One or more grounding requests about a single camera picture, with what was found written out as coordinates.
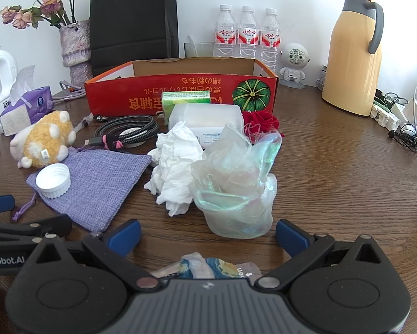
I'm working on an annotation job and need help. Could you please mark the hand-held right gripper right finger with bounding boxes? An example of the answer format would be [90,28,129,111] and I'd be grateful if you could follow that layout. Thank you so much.
[253,218,390,291]

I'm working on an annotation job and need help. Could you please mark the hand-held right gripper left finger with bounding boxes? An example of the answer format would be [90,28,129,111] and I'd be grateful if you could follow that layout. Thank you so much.
[27,218,162,291]

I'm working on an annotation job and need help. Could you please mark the white plastic lid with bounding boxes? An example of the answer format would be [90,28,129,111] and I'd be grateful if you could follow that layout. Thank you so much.
[36,164,71,200]

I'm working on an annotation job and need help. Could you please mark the purple linen pouch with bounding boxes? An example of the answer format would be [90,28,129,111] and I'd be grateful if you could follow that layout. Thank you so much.
[13,146,152,232]

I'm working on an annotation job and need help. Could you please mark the iridescent plastic bag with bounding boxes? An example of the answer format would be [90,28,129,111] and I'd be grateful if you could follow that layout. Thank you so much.
[190,123,283,240]

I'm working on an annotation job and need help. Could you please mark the printed blue packet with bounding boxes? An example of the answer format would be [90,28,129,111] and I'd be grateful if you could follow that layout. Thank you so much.
[151,251,261,279]

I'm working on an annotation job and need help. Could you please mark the yellow plush hamster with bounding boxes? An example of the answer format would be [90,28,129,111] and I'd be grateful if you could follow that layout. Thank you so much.
[9,110,75,168]

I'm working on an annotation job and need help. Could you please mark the white tissue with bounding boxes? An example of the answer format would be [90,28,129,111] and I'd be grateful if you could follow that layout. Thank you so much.
[144,121,205,217]

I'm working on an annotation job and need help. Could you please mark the black braided cable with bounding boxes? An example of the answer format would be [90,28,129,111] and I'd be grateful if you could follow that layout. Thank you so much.
[84,114,160,147]

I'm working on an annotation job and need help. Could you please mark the red rose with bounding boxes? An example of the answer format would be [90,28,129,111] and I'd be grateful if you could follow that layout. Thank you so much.
[242,111,285,143]

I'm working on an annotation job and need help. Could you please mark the white plastic container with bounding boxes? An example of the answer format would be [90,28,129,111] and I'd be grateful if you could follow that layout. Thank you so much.
[168,103,244,148]

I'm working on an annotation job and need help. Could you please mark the green tissue pack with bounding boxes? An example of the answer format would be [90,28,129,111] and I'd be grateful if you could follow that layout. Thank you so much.
[161,90,212,126]

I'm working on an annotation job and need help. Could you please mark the red cardboard box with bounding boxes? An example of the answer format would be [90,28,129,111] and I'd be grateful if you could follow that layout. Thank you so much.
[84,58,279,117]

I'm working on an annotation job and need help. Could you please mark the purple tissue pack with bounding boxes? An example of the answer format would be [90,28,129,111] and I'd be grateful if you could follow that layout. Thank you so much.
[0,64,56,137]

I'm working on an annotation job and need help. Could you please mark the black earphones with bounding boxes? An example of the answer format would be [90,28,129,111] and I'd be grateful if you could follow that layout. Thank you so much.
[387,125,417,152]

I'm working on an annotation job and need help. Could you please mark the white power strip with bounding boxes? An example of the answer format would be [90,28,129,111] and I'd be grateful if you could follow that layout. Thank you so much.
[370,102,417,134]

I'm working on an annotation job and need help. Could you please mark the small floral tin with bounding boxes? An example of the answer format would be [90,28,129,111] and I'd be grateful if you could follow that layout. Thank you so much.
[316,65,329,89]

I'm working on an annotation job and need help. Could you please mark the white robot speaker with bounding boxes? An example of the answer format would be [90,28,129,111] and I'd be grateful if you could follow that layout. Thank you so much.
[279,42,311,90]

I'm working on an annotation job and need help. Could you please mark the yellow thermos jug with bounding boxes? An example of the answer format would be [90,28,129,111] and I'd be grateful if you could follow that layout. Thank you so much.
[321,0,384,117]

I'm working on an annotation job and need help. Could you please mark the clear water bottle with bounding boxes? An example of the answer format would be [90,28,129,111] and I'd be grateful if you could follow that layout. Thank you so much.
[260,8,282,73]
[213,5,237,58]
[237,6,262,60]

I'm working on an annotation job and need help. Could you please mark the glass cup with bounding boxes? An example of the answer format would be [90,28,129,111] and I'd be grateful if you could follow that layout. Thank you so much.
[184,42,215,58]

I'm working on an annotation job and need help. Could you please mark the dried pink flowers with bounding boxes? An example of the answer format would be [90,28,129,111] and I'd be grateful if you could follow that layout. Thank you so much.
[0,0,87,30]

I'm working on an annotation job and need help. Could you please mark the black paper bag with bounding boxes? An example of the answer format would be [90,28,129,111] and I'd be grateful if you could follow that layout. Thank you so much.
[90,0,180,77]

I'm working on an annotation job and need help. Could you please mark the purple lanyard strap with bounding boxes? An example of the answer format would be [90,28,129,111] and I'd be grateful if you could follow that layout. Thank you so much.
[53,81,87,103]

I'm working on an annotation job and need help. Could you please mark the tangled black cables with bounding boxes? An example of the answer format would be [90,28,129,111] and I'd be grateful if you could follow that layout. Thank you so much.
[374,90,409,108]

